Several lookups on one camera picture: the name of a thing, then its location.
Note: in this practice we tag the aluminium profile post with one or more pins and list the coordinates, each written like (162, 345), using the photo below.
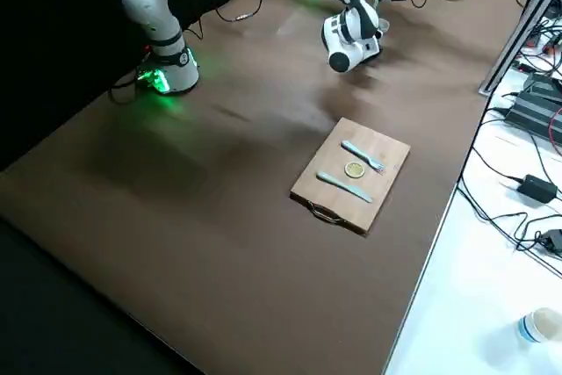
(513, 37)

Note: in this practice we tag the yellow lemon slice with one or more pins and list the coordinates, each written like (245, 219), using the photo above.
(354, 169)

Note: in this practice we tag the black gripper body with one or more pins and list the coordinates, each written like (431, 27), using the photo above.
(376, 33)

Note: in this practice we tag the green plastic knife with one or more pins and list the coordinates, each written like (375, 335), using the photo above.
(342, 185)

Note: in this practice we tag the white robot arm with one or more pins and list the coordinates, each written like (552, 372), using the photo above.
(149, 2)

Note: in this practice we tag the green plastic fork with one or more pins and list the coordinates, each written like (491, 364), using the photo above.
(358, 150)

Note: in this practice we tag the wooden cutting board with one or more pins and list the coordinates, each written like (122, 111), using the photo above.
(329, 190)

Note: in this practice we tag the black power adapter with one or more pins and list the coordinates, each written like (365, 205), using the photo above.
(536, 188)
(552, 241)

